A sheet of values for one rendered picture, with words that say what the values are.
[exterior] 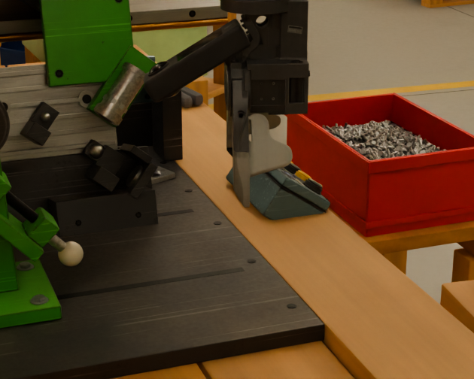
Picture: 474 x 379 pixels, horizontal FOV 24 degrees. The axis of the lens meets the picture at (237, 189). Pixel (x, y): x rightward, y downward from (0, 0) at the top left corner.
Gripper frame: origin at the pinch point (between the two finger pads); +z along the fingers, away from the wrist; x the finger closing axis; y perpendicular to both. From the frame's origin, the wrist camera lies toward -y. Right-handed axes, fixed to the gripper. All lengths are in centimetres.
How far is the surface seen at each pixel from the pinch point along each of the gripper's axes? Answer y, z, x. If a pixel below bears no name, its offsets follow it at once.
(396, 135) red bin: 31, 15, 62
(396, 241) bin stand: 26, 24, 39
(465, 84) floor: 139, 97, 407
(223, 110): 15, 84, 319
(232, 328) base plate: -0.6, 13.9, -6.1
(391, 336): 15.8, 13.9, -8.9
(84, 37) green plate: -17.4, -9.3, 30.6
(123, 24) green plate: -12.6, -10.6, 32.3
